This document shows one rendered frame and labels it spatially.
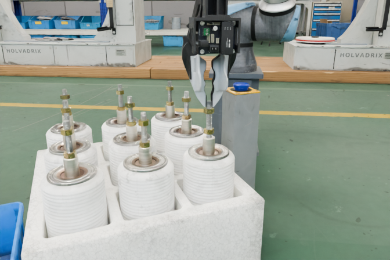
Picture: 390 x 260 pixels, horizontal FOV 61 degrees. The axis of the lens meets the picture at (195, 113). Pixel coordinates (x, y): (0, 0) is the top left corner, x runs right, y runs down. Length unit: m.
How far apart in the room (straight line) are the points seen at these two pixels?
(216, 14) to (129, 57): 2.28
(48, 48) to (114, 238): 2.58
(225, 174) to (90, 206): 0.23
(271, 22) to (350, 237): 0.65
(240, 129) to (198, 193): 0.27
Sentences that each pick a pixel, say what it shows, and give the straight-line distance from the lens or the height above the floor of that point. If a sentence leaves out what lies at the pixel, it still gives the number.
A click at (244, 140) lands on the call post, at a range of 0.83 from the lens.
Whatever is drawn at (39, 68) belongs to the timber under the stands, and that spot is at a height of 0.07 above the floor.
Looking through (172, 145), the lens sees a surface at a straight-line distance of 0.68.
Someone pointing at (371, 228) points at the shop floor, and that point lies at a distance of 0.94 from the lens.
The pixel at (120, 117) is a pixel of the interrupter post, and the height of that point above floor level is 0.27.
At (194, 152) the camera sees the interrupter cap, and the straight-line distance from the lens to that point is 0.60.
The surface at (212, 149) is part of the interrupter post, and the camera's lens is 0.60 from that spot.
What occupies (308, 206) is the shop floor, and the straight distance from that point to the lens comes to 0.97.
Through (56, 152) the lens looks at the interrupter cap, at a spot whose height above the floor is 0.25.
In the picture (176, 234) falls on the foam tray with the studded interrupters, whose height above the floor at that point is 0.15.
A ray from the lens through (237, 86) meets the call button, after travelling 0.81.
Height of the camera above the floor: 0.49
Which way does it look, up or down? 17 degrees down
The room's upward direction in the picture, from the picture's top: straight up
